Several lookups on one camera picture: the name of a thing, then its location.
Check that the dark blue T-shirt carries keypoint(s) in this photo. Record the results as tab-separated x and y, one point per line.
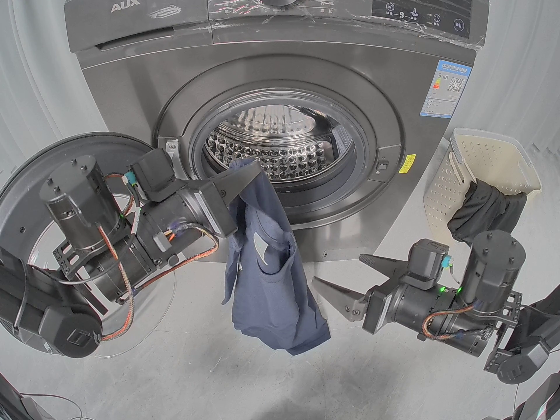
271	278

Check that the washing machine door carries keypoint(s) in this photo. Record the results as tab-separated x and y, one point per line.
26	190

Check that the black garment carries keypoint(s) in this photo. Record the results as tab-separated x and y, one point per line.
479	210

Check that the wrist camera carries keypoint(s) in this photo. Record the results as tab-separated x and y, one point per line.
428	260
155	173

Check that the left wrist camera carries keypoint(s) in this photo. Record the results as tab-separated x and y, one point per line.
155	173

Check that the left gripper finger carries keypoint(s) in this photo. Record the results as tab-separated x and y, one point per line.
238	182

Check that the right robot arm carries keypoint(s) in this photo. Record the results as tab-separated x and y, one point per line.
492	260

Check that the grey washing machine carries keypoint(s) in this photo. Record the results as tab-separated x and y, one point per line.
332	103

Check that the cream laundry basket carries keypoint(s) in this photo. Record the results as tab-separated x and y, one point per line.
494	160

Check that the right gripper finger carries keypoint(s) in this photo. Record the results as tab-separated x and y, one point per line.
345	304
387	268

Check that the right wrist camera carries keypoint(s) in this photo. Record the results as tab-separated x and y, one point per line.
428	260

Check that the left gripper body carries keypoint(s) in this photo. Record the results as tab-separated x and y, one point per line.
183	217

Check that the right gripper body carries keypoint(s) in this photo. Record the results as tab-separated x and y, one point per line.
393	306

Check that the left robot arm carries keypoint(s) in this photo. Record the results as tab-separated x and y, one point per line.
74	199

